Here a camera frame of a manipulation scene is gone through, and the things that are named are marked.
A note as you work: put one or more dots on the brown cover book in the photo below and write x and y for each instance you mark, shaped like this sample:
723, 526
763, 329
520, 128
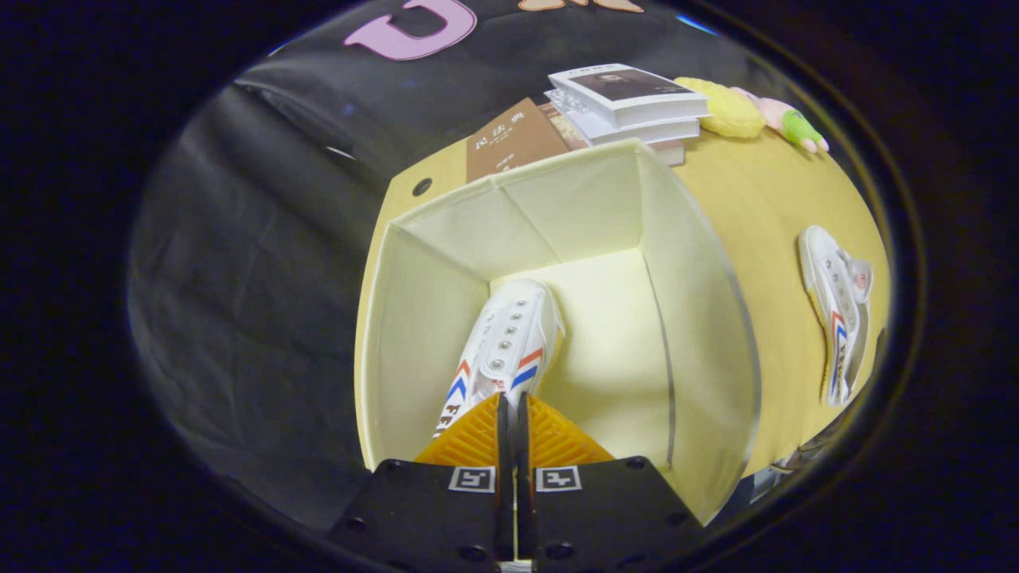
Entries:
509, 139

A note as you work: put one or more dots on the white patterned cover book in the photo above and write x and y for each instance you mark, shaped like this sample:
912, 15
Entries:
581, 119

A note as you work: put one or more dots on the black backdrop cloth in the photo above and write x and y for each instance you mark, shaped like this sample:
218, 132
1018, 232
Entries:
239, 278

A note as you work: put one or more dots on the foldable fabric storage box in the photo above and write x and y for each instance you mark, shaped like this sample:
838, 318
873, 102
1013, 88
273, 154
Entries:
605, 207

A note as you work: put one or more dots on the pink and green plush toy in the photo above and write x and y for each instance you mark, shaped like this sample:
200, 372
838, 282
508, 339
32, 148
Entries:
788, 123

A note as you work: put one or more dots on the yellow plush toy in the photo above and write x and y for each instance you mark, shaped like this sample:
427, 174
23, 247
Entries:
720, 107

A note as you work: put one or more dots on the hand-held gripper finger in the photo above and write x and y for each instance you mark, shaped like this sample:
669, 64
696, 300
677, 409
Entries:
504, 446
523, 446

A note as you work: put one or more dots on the white striped canvas shoe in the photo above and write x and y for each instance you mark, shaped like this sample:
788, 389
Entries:
509, 334
828, 278

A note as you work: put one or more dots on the white portrait cover book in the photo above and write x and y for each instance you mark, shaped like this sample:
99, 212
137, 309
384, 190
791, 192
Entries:
629, 83

